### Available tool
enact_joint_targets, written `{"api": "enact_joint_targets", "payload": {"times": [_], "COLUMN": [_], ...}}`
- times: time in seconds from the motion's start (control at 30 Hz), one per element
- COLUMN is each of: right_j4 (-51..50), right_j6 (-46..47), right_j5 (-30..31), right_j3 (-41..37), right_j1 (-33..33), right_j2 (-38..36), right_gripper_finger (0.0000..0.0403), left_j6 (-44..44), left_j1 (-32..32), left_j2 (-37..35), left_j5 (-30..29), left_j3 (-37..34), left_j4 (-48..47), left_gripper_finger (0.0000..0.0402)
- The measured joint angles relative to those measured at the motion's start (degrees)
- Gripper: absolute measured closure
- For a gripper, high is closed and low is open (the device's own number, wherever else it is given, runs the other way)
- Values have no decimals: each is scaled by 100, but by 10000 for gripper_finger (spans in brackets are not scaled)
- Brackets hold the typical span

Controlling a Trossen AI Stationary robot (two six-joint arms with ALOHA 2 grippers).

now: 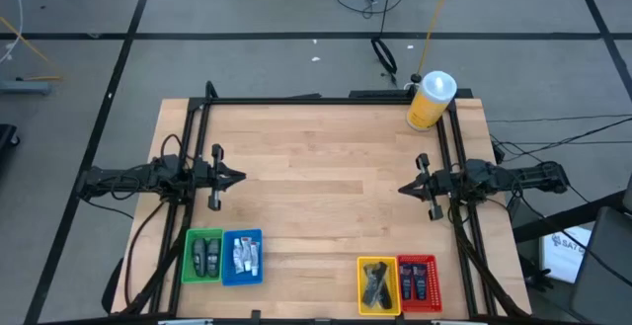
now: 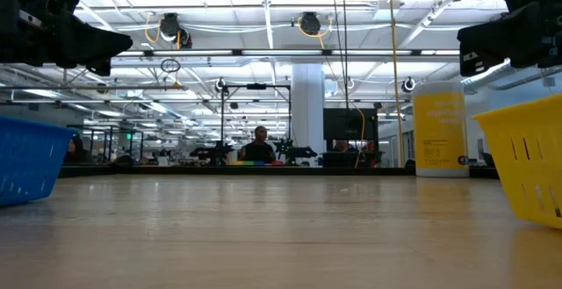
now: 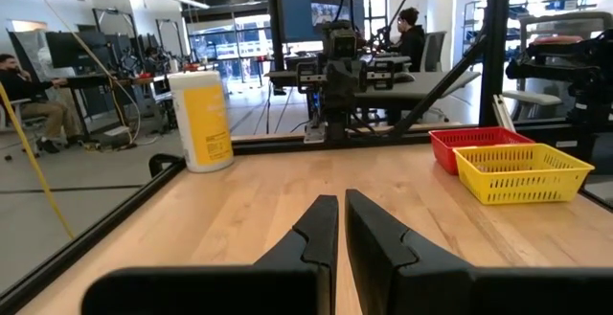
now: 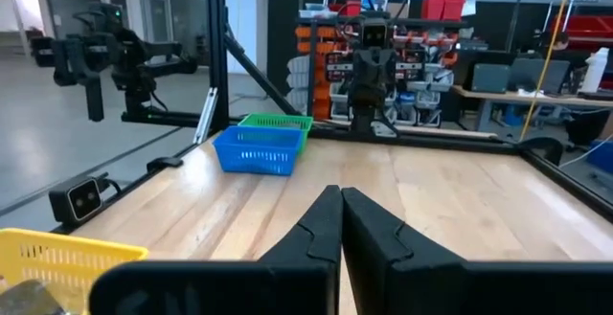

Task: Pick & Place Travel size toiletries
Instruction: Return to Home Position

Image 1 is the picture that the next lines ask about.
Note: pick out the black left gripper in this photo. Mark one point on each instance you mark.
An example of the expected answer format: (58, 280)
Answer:
(215, 196)

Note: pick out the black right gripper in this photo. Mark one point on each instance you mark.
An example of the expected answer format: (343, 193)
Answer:
(434, 206)

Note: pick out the white toothpaste tube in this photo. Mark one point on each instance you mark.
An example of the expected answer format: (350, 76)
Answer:
(255, 261)
(237, 256)
(246, 253)

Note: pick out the dark navy tube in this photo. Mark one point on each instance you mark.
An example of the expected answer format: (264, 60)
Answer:
(419, 283)
(406, 283)

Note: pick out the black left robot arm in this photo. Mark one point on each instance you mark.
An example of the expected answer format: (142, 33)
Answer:
(128, 177)

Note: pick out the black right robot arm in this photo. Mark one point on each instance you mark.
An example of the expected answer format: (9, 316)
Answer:
(523, 177)

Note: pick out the yellow white wipes canister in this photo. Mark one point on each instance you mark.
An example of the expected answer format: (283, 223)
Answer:
(429, 105)

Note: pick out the green plastic basket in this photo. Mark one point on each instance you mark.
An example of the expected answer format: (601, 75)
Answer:
(186, 256)

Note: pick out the red plastic basket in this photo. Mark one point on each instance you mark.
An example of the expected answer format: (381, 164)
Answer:
(434, 285)

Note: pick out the blue plastic basket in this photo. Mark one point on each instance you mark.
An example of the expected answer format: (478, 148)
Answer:
(227, 278)

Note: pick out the yellow plastic basket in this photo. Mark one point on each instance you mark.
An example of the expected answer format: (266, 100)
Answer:
(363, 310)

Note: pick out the white printed box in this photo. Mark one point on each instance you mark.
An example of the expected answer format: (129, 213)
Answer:
(563, 253)

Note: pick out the grey stand foot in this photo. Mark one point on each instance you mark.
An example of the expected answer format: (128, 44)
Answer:
(24, 87)

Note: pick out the black aluminium table frame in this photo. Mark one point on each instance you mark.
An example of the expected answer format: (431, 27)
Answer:
(321, 101)

